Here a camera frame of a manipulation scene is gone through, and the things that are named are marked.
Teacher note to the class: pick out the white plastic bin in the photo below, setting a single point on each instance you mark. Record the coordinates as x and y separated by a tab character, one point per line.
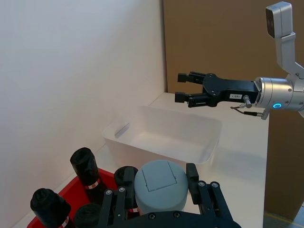
166	133

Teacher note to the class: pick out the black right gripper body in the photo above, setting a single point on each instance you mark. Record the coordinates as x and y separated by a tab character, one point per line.
225	89

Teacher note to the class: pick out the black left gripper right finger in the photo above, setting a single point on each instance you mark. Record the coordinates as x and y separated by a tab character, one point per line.
209	197

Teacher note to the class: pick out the grey round lidded container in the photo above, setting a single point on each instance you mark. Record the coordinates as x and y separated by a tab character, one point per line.
161	190

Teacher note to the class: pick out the black roll with red label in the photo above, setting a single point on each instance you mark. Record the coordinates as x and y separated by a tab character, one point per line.
88	173
119	175
86	217
50	209

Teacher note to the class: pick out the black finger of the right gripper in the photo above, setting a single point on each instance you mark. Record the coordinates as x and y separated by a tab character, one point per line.
196	99
192	77

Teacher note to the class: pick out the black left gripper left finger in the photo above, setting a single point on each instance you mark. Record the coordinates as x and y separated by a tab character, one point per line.
111	204

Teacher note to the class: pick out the red plastic bin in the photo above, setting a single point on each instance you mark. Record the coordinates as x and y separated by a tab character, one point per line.
73	192

